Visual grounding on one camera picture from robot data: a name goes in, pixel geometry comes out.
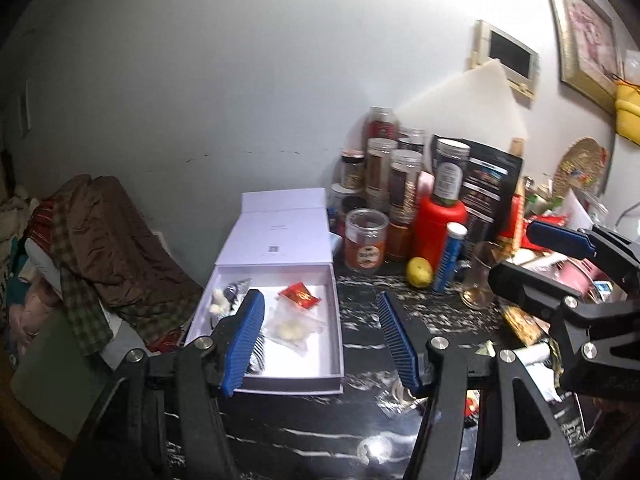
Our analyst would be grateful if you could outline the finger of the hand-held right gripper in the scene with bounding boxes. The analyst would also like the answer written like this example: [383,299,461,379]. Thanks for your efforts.
[487,259,640,361]
[526,219,640,306]

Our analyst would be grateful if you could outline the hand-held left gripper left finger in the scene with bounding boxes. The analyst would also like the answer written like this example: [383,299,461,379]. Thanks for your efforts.
[62,289,266,480]

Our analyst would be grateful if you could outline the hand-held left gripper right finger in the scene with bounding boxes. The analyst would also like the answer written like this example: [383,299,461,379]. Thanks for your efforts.
[376,291,583,480]

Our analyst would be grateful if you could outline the black white checkered fabric toy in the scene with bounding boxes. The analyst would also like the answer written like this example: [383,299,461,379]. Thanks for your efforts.
[209,279,268,376]

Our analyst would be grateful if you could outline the clear zip bag white contents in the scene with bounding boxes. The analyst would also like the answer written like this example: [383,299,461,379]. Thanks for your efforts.
[262,305,326,358]

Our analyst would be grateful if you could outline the white cardboard gift box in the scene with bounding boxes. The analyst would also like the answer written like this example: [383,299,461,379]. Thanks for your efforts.
[184,187,346,395]

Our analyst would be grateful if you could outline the small red foil packet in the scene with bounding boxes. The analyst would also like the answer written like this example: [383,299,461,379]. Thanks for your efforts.
[276,282,321,308]

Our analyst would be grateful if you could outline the white paper slip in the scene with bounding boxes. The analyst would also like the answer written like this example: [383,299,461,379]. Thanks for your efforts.
[562,192,593,231]

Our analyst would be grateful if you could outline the pink panda paper cup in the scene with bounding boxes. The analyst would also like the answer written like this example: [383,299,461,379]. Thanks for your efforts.
[557,260,596,292]

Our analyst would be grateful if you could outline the glass mug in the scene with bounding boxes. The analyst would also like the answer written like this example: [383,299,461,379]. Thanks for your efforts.
[460,242,501,310]

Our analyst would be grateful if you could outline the orange beige paper bag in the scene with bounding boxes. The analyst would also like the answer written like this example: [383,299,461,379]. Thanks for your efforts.
[500,137,528,251]

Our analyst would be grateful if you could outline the light blue flat pouch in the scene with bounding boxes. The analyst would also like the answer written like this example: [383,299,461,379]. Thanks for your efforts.
[525,362,567,403]

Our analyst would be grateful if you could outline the light blue bag roll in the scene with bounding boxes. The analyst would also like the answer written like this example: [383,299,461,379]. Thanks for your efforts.
[515,347,553,370]

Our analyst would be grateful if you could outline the round woven mat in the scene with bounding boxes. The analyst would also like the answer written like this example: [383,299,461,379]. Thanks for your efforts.
[551,137,611,198]

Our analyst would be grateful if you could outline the yellow lemon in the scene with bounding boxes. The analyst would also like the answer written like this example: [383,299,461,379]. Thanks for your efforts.
[406,256,434,288]

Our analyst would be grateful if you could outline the blue tablet tube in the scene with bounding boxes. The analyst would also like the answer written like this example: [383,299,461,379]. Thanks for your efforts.
[432,222,468,293]

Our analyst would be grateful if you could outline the black stand-up pouch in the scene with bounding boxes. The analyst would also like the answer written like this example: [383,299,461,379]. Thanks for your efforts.
[432,135,523,256]

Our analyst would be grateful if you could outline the jar with dark red powder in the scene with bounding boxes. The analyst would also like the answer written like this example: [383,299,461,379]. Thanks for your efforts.
[387,220,416,261]

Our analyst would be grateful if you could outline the clear jar with orange label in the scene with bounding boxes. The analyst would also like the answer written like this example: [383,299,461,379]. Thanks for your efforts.
[345,208,390,273]

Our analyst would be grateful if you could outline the red canister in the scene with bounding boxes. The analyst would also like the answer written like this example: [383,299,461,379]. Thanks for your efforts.
[414,195,468,266]

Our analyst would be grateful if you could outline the dark jar with grey label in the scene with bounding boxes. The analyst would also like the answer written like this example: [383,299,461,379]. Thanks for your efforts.
[432,138,471,206]

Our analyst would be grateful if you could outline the yellow plush item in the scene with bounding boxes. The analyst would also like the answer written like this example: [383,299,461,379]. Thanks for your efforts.
[614,80,640,148]

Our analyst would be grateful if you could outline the tall jar with grain contents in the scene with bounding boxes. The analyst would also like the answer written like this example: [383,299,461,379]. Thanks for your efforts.
[389,149,423,223]

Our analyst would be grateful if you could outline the brown jacket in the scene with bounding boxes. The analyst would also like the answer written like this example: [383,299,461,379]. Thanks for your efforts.
[55,175,201,341]

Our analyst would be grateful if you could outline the white foam board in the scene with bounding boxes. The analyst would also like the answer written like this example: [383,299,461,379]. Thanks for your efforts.
[400,59,531,161]

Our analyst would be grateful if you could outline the tall jar with brown contents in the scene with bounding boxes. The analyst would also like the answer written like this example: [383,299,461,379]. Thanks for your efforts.
[367,137,398,211]

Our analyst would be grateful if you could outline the short clear jar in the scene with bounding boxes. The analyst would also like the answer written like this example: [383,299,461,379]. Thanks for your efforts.
[400,127,426,152]

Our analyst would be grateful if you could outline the green plaid cloth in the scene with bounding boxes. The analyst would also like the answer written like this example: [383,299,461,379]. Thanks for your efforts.
[50,200,113,356]

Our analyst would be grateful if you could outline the small jar with dark lid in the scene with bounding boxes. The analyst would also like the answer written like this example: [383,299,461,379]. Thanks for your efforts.
[341,150,366,191]

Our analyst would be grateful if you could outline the green cushion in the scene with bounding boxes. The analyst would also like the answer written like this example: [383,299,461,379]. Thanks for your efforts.
[10,310,103,438]

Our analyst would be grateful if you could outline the clear jar with red contents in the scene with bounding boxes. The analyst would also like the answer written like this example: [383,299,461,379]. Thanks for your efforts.
[367,106,398,141]

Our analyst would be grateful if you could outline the red striped cloth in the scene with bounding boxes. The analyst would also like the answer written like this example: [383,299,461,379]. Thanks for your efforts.
[27,200,56,247]

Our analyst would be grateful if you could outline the wall intercom panel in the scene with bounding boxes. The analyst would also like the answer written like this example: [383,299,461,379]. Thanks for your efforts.
[470,20,541,100]

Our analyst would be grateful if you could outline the gold picture frame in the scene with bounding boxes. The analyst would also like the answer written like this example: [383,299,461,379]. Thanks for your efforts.
[537,0,621,106]

